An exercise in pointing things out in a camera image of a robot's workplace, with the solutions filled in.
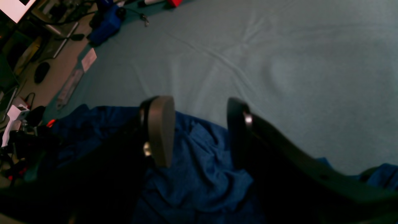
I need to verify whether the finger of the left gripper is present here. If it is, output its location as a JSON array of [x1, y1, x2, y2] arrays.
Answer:
[[25, 106, 46, 127]]

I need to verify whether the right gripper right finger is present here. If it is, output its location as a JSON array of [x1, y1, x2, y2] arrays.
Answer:
[[227, 97, 397, 224]]

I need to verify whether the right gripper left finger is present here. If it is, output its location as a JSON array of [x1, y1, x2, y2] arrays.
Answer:
[[1, 96, 175, 224]]

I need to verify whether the blue t-shirt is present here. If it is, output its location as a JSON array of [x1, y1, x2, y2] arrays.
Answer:
[[38, 105, 397, 224]]

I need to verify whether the packaged blade box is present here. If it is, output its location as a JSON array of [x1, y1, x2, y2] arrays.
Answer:
[[56, 69, 84, 110]]

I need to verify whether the black computer mouse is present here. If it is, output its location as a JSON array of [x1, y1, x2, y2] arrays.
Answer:
[[34, 62, 51, 84]]

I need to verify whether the white leaflet card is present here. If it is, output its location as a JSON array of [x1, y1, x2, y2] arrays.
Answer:
[[81, 48, 97, 73]]

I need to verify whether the black small device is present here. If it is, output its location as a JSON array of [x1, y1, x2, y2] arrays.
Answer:
[[67, 34, 85, 41]]

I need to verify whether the blue box with knob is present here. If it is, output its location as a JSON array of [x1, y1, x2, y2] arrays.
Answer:
[[87, 1, 127, 46]]

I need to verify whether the white black marker pen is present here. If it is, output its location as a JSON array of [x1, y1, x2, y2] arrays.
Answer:
[[137, 0, 166, 8]]

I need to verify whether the red cube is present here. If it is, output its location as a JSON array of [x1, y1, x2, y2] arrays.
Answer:
[[167, 0, 183, 7]]

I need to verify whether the black lanyard with clip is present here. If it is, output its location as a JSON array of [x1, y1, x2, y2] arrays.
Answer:
[[117, 7, 150, 27]]

